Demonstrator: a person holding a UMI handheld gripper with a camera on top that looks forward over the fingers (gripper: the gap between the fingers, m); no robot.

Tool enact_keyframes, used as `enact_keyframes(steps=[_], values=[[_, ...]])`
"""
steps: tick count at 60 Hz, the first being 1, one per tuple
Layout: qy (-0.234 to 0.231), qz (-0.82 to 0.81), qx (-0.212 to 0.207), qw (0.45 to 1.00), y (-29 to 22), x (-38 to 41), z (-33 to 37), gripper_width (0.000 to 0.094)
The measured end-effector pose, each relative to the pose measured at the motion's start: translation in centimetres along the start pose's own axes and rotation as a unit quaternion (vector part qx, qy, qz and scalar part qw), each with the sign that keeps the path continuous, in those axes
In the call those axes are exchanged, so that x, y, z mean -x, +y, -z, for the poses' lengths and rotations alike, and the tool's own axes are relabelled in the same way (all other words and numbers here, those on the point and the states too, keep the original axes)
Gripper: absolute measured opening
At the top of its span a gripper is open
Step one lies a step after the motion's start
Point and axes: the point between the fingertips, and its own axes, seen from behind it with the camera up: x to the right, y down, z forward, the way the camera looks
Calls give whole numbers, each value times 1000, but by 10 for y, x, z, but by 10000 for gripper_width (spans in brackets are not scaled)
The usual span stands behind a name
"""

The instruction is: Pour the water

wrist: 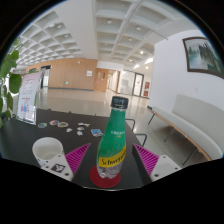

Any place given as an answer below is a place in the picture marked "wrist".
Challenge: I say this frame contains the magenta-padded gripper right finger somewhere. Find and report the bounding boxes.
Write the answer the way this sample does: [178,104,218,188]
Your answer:
[132,142,184,183]

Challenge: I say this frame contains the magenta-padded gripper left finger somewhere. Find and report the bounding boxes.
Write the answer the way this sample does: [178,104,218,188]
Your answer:
[44,142,93,183]

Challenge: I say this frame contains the green plastic drink bottle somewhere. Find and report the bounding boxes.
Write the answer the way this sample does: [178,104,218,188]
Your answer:
[96,95,130,180]

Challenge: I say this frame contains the small blue rectangular sticker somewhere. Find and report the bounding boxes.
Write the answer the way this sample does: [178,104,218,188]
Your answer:
[90,128,104,138]

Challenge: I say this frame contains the white black-dotted mug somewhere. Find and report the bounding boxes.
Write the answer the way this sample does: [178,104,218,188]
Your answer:
[31,136,66,170]

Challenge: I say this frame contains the flat round red coaster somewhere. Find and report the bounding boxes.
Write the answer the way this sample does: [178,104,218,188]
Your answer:
[88,165,122,190]

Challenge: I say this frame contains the long white padded bench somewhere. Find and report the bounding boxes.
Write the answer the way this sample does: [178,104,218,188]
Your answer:
[147,93,224,162]

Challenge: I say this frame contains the clear acrylic sign stand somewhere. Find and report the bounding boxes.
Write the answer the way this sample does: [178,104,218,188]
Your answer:
[15,70,45,126]

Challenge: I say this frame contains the glass double door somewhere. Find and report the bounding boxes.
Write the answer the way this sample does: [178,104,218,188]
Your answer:
[118,70,145,98]

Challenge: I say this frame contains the large green leafy plant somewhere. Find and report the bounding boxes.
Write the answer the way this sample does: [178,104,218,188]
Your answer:
[0,39,24,130]

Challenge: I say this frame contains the recessed ceiling lights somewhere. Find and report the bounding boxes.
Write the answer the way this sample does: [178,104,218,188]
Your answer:
[48,18,155,71]

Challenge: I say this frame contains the dark-framed landscape painting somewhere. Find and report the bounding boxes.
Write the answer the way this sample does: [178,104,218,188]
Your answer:
[182,36,224,80]

